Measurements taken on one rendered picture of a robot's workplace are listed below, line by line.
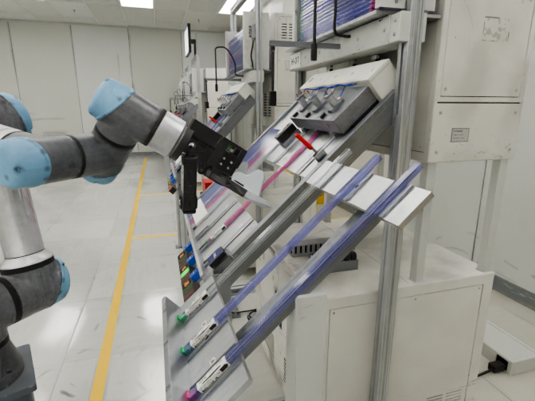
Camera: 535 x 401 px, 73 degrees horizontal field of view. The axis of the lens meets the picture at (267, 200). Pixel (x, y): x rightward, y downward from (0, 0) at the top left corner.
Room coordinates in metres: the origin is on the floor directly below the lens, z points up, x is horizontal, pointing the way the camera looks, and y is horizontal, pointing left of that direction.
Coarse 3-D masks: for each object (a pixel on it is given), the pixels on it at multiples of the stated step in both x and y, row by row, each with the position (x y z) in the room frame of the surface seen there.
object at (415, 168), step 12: (408, 168) 0.57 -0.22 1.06; (420, 168) 0.57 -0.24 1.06; (408, 180) 0.56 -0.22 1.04; (396, 192) 0.55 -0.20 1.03; (384, 204) 0.55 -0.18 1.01; (372, 216) 0.54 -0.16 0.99; (360, 228) 0.54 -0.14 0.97; (348, 240) 0.53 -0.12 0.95; (336, 252) 0.52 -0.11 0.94; (324, 264) 0.52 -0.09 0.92; (312, 276) 0.51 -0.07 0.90; (300, 288) 0.51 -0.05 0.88; (288, 300) 0.50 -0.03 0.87; (276, 312) 0.50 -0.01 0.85; (264, 324) 0.49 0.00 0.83; (252, 336) 0.48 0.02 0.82; (240, 348) 0.48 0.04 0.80; (228, 360) 0.47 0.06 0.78; (192, 396) 0.46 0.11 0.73
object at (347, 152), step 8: (344, 152) 0.78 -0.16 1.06; (352, 152) 0.78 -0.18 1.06; (336, 160) 0.77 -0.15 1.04; (344, 160) 0.77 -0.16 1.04; (328, 168) 0.77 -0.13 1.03; (336, 168) 0.77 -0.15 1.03; (320, 176) 0.76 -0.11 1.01; (328, 176) 0.76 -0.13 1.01; (312, 184) 0.76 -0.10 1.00; (320, 184) 0.76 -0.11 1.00; (304, 192) 0.75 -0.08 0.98; (312, 192) 0.75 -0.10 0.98; (296, 200) 0.75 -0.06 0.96; (288, 208) 0.74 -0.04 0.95; (280, 216) 0.74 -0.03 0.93; (272, 224) 0.73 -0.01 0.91; (264, 232) 0.73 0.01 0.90; (256, 240) 0.72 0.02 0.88; (248, 248) 0.72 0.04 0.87; (240, 256) 0.71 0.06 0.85; (232, 264) 0.71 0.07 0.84; (224, 272) 0.70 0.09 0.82; (216, 280) 0.70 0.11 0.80; (224, 280) 0.70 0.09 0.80; (208, 288) 0.69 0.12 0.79; (216, 288) 0.69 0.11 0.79; (184, 312) 0.68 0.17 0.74; (184, 320) 0.67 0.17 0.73
